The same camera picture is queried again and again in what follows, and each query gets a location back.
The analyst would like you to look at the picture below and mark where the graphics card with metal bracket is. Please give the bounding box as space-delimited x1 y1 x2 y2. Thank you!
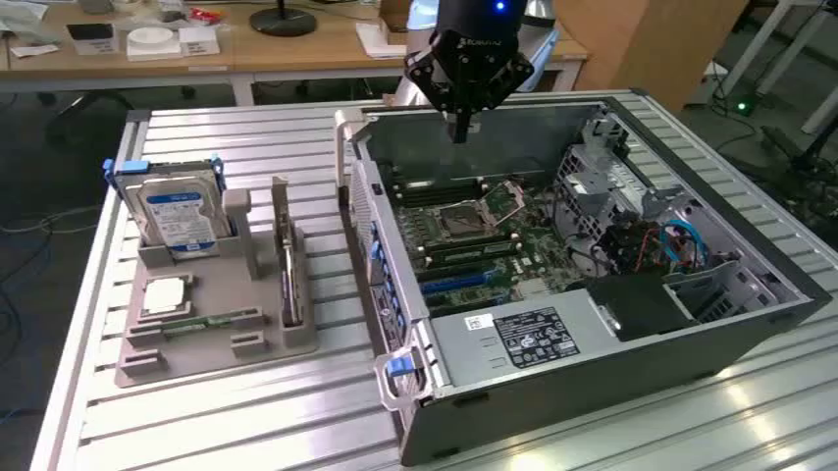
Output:
270 176 310 329

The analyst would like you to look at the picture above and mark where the silver CPU chip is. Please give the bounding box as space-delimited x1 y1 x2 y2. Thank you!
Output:
142 280 188 313

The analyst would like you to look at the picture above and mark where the CPU socket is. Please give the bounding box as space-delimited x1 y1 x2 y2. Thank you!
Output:
436 200 496 241

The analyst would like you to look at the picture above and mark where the open black PC case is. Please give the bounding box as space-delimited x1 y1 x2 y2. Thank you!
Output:
332 93 834 467

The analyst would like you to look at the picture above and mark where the wooden cabinet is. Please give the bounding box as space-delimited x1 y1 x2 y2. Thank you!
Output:
555 0 751 112

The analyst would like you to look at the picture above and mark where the black RAM slot row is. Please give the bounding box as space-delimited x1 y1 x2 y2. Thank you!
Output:
390 175 490 208

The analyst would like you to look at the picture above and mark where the wooden desk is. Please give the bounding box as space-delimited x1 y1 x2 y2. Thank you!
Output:
0 0 591 94

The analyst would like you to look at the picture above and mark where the silver drive cage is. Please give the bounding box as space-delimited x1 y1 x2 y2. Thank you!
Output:
555 141 657 237

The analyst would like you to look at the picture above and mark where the blue wire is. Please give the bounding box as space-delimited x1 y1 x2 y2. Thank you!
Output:
659 221 713 269

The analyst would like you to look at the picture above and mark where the black round lamp base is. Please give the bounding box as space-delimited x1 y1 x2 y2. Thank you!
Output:
248 0 318 38

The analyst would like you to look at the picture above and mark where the open socket cover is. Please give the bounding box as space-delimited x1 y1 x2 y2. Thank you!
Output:
480 180 529 222

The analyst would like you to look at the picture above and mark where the white round dish on box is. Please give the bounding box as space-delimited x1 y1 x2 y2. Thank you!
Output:
126 27 183 63

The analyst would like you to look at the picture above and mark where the green RAM stick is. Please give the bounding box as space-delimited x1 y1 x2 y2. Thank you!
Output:
160 313 255 338

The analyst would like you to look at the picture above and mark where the small white box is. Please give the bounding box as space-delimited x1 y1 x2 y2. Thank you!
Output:
176 26 220 57

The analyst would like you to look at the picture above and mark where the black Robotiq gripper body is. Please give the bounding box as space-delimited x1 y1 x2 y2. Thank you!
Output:
428 0 525 113

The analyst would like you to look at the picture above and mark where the white table frame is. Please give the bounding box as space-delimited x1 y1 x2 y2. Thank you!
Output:
717 0 838 133

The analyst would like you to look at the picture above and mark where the black office chair base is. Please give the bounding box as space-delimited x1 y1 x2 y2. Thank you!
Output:
43 90 136 144

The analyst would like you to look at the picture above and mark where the grey parts rack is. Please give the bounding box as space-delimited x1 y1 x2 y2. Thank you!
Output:
114 187 320 390

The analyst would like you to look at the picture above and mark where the hard disk with blue caddy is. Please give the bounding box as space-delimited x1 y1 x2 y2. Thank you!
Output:
102 155 228 261

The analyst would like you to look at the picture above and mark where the blue expansion slot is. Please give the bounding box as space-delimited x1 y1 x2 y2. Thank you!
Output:
416 272 490 296

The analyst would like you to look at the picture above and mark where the black installed RAM stick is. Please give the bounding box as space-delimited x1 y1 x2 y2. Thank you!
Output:
424 235 519 269

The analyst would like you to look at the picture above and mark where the green motherboard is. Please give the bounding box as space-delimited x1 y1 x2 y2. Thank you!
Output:
388 166 591 320

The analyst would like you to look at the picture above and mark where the grey power supply unit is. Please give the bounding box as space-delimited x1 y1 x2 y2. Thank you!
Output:
428 288 621 389

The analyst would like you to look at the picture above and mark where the white paper stack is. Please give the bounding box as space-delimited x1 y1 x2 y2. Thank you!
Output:
356 22 411 60

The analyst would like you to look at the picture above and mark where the white box with black top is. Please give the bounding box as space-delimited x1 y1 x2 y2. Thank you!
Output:
67 23 122 56

